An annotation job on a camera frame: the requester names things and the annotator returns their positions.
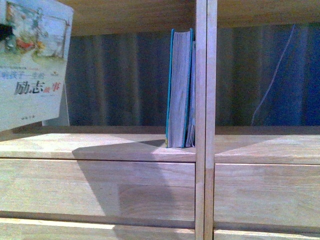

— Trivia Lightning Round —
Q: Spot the white illustrated Chinese book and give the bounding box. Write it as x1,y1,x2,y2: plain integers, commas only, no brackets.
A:
0,0,74,131

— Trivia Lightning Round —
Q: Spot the thin worn paperback book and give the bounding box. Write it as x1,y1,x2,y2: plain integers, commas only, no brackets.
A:
185,41,196,148

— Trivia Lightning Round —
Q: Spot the dark blue curtain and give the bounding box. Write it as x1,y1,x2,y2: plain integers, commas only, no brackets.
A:
65,23,320,126

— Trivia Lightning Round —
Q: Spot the upper left wooden drawer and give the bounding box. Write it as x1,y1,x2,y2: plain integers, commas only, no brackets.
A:
0,159,195,227

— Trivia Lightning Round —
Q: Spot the wooden drawer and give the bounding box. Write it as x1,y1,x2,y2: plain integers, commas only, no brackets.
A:
214,163,320,228
213,229,320,240
0,159,195,227
0,218,195,240

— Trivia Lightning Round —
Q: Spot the thick teal cover book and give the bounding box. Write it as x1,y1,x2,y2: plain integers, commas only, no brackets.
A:
165,28,194,148

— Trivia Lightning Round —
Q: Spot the light wooden bookshelf unit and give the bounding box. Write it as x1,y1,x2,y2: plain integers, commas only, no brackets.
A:
0,0,320,240

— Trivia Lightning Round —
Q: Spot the upper right wooden drawer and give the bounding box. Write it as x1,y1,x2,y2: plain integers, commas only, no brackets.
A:
214,163,320,228

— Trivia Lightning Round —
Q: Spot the lower right wooden drawer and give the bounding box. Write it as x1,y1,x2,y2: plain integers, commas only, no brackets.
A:
213,229,320,240

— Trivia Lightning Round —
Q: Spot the lower left wooden drawer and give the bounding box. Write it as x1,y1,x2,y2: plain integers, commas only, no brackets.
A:
0,218,195,240

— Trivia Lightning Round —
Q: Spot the thin white hanging cable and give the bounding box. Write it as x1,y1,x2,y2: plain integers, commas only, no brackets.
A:
251,24,296,126

